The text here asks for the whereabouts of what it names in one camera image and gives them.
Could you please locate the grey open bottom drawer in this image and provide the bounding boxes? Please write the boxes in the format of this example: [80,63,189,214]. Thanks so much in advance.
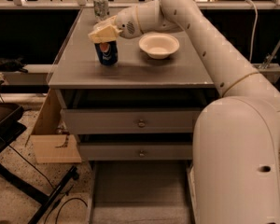
[86,161,196,224]

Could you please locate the brass middle drawer knob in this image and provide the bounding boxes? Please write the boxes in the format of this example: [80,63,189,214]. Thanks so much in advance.
[139,150,146,158]

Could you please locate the brass top drawer knob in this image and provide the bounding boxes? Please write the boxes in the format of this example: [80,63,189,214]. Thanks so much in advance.
[137,119,146,128]

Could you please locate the cardboard box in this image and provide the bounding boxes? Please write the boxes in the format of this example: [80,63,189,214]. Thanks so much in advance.
[29,90,82,163]

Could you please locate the brass drawer knob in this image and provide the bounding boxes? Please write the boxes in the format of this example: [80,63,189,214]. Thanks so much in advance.
[139,150,146,158]
[137,119,146,128]

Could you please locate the white cable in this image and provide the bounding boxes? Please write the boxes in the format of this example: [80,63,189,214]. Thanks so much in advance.
[244,0,259,63]

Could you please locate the black chair base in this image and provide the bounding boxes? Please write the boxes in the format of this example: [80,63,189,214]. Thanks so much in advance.
[0,102,80,224]

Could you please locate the grey drawer cabinet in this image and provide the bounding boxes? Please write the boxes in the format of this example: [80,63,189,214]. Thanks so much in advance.
[47,7,234,224]

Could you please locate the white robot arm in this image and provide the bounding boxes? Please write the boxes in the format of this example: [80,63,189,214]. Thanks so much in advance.
[89,0,280,224]

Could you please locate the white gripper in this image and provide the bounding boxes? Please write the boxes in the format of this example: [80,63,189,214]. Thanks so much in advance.
[88,6,143,44]

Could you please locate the black floor cable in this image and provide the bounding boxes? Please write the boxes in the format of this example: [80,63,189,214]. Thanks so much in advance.
[8,144,89,224]

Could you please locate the white paper bowl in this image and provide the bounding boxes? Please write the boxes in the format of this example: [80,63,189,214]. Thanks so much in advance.
[139,33,179,60]

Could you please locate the blue pepsi can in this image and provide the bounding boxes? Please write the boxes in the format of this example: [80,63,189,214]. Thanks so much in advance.
[95,41,118,65]

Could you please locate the grey top drawer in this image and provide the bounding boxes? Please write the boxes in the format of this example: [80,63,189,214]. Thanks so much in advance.
[61,108,200,134]

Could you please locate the grey middle drawer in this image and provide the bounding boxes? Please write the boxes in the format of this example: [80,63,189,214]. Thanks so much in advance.
[78,142,192,161]

